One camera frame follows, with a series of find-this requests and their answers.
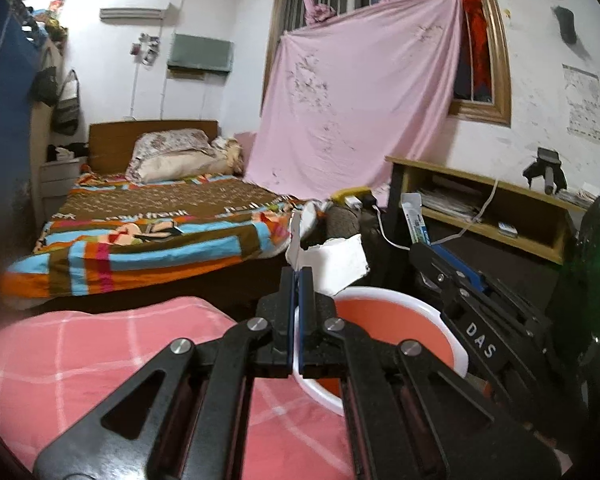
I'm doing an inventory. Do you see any white toothpaste tube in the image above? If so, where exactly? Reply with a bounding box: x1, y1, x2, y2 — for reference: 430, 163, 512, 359
401, 192, 433, 247

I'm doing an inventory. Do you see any floral pillow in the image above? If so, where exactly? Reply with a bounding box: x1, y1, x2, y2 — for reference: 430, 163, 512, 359
131, 129, 214, 162

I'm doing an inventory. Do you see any dark clothes pile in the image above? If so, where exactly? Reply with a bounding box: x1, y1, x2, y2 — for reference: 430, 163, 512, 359
47, 142, 88, 161

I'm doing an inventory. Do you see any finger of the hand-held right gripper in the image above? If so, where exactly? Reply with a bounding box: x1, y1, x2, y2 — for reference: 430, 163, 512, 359
432, 242, 491, 293
409, 242, 463, 293

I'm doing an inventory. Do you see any wooden desk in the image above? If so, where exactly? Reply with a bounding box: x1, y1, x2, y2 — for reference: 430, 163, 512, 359
385, 155, 588, 266

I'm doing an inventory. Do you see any blue fabric wardrobe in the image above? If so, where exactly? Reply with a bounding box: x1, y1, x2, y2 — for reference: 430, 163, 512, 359
0, 0, 48, 231

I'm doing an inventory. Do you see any white cable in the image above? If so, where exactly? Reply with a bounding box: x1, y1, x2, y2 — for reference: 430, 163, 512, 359
372, 177, 501, 251

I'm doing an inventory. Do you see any crumpled floral cloth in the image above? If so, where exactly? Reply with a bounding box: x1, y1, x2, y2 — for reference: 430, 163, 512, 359
212, 137, 246, 176

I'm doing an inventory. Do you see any colourful clutter pile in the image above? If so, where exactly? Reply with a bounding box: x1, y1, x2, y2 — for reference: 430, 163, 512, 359
22, 0, 70, 41

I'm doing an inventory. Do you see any black hanging pouch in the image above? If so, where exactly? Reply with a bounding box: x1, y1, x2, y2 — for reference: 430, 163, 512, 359
551, 6, 578, 45

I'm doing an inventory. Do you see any checked bag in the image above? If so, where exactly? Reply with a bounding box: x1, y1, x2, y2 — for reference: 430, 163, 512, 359
325, 206, 363, 241

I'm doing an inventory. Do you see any red hanging cloth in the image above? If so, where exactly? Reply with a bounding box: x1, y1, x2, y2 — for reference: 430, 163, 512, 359
460, 0, 493, 96

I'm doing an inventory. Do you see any grey hanging tote bag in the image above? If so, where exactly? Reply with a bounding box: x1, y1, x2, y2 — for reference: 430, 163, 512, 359
52, 69, 79, 136

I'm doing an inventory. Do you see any white paper packet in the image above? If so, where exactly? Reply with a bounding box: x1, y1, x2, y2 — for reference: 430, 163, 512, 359
285, 235, 371, 297

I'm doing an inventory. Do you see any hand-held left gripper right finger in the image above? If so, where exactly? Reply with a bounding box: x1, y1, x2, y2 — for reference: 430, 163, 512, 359
296, 266, 563, 480

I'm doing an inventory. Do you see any wall socket with plugs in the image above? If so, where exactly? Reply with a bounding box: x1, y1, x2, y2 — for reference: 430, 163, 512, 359
131, 34, 160, 65

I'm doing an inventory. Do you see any white nightstand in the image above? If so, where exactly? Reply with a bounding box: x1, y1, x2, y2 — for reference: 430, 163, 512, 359
40, 157, 88, 216

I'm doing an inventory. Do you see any bed with colourful blanket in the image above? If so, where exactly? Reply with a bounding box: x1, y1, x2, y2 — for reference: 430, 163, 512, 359
2, 172, 306, 298

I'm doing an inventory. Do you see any black bag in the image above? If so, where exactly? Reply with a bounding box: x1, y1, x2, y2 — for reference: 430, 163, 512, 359
360, 205, 398, 281

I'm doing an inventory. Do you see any paper wall calendar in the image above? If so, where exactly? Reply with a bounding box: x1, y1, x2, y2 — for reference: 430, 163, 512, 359
562, 64, 600, 146

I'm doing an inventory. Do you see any pink hanging sheet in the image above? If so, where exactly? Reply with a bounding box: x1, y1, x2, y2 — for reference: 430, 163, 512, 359
242, 0, 466, 201

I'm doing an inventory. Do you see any black clamp device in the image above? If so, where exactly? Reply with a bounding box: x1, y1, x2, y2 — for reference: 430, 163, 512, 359
523, 147, 567, 194

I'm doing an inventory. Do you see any white air conditioner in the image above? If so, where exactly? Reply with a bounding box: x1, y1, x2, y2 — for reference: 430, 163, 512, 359
100, 2, 172, 21

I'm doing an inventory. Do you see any orange bucket with white rim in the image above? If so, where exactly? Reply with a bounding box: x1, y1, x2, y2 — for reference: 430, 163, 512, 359
292, 286, 468, 416

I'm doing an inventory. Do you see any wooden bed headboard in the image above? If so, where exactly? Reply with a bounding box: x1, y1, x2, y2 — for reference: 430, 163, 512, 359
88, 120, 220, 173

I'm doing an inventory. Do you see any stack of papers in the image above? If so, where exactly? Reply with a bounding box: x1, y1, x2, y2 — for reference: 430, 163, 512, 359
420, 189, 486, 218

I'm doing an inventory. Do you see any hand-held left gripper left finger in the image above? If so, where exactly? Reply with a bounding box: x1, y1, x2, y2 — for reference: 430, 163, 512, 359
32, 267, 298, 480

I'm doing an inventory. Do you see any dark hanging bag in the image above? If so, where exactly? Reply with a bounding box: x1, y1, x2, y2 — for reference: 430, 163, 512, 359
32, 52, 61, 106

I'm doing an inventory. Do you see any yellow power strip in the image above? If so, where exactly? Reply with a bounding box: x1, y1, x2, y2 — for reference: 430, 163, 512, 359
331, 187, 372, 208

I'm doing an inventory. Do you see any green covered wall appliance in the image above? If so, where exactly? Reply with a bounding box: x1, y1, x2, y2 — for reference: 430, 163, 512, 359
167, 33, 234, 73

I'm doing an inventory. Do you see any wooden framed barred window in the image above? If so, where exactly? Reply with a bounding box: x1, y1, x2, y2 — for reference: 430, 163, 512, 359
265, 0, 512, 126

